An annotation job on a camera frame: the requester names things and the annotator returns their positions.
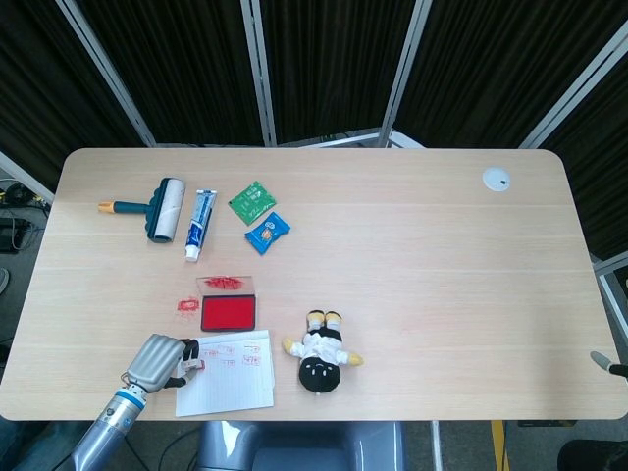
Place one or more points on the red ink pad clear lid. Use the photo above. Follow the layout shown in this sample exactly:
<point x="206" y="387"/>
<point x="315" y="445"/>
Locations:
<point x="228" y="314"/>

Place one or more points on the teal lint roller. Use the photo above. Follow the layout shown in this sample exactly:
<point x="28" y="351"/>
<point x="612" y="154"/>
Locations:
<point x="164" y="211"/>

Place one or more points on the grey partition frame post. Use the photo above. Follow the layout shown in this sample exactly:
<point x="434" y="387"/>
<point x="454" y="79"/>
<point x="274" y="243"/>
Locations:
<point x="403" y="73"/>
<point x="105" y="73"/>
<point x="259" y="73"/>
<point x="574" y="88"/>

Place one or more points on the blue white toothpaste tube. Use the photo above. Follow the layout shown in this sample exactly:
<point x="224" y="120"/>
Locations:
<point x="201" y="221"/>

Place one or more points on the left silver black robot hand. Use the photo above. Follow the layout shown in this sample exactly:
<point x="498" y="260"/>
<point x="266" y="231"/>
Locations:
<point x="154" y="360"/>

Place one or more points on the white lined notepad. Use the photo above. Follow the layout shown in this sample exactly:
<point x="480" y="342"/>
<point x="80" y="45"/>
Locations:
<point x="230" y="387"/>

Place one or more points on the white metal frame bar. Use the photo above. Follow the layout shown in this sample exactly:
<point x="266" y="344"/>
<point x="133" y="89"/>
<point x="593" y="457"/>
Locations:
<point x="24" y="175"/>
<point x="611" y="282"/>

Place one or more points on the clear red rectangular stamp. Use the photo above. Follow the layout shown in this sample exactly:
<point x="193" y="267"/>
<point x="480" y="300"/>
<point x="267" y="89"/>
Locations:
<point x="197" y="364"/>

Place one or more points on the black plush toy white coat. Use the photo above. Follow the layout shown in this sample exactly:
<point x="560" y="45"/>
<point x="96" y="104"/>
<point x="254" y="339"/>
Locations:
<point x="319" y="373"/>

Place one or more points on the blue snack packet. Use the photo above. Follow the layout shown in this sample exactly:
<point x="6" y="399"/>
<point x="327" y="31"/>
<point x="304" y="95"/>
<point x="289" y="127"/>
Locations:
<point x="267" y="233"/>

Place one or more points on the grey blue robot torso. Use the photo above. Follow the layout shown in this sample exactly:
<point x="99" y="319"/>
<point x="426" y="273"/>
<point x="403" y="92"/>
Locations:
<point x="299" y="446"/>

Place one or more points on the green sachet packet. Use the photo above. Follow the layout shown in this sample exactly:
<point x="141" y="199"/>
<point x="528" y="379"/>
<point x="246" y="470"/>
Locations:
<point x="252" y="202"/>

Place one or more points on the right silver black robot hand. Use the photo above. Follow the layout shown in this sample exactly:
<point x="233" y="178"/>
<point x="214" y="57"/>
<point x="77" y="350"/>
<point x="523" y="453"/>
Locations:
<point x="615" y="369"/>

